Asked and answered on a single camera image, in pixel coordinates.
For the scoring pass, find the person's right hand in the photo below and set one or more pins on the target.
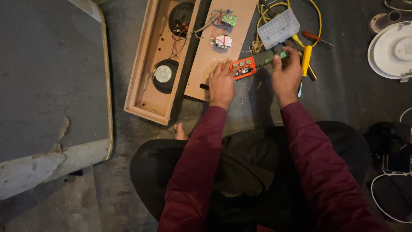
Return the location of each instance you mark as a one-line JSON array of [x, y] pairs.
[[287, 77]]

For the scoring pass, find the person's left hand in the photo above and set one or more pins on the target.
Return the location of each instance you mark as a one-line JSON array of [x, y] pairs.
[[221, 86]]

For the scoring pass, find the orange control panel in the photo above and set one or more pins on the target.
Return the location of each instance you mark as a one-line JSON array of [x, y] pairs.
[[245, 67]]

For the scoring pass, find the yellow soldering iron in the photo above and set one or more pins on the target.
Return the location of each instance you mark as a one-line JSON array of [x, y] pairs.
[[306, 58]]

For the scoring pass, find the wooden back panel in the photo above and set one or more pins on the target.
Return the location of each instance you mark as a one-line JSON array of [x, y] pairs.
[[216, 45]]

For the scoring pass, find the small transformer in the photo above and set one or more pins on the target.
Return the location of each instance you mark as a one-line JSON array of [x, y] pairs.
[[223, 41]]

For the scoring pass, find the clear plastic organizer box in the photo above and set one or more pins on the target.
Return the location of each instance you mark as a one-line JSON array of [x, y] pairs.
[[278, 29]]

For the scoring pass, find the black speaker silver cone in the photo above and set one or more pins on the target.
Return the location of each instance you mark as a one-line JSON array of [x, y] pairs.
[[164, 76]]

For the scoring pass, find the person's foot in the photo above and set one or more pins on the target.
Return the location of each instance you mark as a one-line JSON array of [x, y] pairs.
[[180, 131]]

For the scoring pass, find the green circuit board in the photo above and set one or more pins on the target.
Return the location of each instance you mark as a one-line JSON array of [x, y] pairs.
[[229, 18]]

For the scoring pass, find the wooden speaker box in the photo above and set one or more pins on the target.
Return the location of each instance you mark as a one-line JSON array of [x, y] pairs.
[[158, 58]]

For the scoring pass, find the person's legs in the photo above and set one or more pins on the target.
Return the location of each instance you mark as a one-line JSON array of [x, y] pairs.
[[257, 167]]

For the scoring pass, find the white round lamp fixture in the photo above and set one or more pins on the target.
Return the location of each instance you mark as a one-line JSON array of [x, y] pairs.
[[391, 51]]

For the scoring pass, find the grey lamp holder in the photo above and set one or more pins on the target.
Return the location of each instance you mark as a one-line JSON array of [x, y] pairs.
[[384, 20]]

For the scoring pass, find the black bag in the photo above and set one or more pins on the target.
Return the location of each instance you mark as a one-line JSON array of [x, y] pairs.
[[391, 145]]

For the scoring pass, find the grey worn board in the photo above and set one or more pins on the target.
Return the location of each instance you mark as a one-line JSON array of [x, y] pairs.
[[51, 93]]

